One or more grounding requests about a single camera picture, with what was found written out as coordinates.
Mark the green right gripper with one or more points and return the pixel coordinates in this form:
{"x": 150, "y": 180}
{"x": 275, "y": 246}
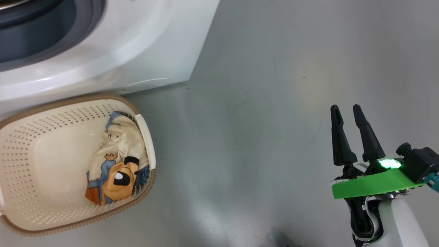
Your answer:
{"x": 374, "y": 185}

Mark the blue orange cartoon print garment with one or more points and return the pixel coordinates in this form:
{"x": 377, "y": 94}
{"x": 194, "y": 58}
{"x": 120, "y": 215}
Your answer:
{"x": 120, "y": 164}

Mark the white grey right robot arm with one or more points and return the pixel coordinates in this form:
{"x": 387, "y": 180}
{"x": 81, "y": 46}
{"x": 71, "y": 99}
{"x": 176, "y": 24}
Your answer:
{"x": 401, "y": 223}

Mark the white front-load washing machine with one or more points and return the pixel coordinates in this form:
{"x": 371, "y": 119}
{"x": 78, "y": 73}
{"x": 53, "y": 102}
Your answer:
{"x": 137, "y": 44}

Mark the cream perforated laundry basket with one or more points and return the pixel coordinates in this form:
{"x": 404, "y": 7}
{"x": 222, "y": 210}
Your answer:
{"x": 51, "y": 164}

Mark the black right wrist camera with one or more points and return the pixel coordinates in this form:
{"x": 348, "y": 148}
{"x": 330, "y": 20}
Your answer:
{"x": 420, "y": 163}

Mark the teal right camera connector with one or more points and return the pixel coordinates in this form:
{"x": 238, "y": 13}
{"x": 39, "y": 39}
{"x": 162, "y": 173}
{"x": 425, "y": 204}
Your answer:
{"x": 432, "y": 181}

